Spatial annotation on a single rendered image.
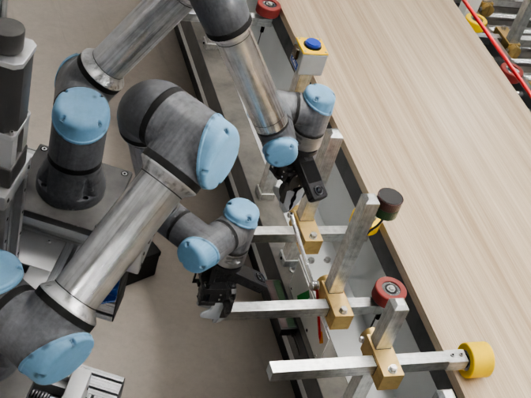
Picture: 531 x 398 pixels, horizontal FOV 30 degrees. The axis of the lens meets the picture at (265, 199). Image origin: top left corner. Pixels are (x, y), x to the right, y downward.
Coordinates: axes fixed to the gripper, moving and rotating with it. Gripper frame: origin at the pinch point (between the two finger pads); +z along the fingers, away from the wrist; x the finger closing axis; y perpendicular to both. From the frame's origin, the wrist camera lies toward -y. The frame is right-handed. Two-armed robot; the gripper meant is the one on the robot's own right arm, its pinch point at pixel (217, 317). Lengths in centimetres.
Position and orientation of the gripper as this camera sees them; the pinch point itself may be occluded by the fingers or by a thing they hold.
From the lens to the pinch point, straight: 231.1
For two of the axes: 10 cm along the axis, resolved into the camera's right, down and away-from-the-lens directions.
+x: 2.5, 6.8, -6.9
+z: -2.4, 7.3, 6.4
